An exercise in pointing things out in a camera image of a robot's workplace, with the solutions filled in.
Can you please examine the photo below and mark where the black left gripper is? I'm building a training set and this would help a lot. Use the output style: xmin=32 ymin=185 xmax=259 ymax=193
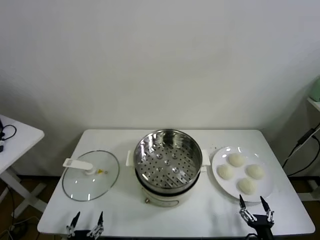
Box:
xmin=66 ymin=211 xmax=104 ymax=240

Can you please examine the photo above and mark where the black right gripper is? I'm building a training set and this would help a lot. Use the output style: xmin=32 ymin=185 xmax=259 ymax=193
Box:
xmin=238 ymin=194 xmax=275 ymax=240

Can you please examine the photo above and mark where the white steamed baozi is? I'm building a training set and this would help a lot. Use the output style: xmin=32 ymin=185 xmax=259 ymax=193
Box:
xmin=246 ymin=163 xmax=265 ymax=180
xmin=216 ymin=164 xmax=235 ymax=180
xmin=236 ymin=177 xmax=258 ymax=195
xmin=228 ymin=152 xmax=246 ymax=167

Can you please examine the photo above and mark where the cream electric steamer pot base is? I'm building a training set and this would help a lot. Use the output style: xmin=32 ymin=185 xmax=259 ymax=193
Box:
xmin=125 ymin=148 xmax=212 ymax=209

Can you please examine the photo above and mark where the perforated stainless steel steamer basket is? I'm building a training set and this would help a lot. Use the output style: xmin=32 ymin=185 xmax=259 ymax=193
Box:
xmin=133 ymin=128 xmax=203 ymax=195

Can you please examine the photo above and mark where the white round plate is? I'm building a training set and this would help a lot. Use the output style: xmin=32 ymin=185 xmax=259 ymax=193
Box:
xmin=211 ymin=145 xmax=274 ymax=203

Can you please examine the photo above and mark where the white side table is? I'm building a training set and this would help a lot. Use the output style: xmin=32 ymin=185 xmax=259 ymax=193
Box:
xmin=0 ymin=114 xmax=48 ymax=218

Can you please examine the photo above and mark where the white shelf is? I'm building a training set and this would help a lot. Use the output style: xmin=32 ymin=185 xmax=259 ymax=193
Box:
xmin=306 ymin=96 xmax=320 ymax=133

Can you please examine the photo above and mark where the pale green appliance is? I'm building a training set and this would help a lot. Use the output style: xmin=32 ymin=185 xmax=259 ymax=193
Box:
xmin=310 ymin=76 xmax=320 ymax=102

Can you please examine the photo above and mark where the glass lid with white handle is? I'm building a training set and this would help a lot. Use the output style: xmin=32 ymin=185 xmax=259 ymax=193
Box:
xmin=61 ymin=149 xmax=121 ymax=202

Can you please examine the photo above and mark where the white floor cable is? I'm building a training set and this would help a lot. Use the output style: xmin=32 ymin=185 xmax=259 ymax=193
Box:
xmin=8 ymin=216 xmax=38 ymax=237

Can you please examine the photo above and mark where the thin black floor cable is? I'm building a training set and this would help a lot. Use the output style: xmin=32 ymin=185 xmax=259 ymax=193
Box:
xmin=4 ymin=184 xmax=16 ymax=219

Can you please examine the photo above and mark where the black power cable with adapter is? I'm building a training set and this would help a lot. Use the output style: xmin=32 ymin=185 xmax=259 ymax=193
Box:
xmin=282 ymin=126 xmax=320 ymax=177

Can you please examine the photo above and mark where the black cable on side table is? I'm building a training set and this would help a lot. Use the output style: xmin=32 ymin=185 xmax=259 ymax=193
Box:
xmin=0 ymin=124 xmax=17 ymax=144

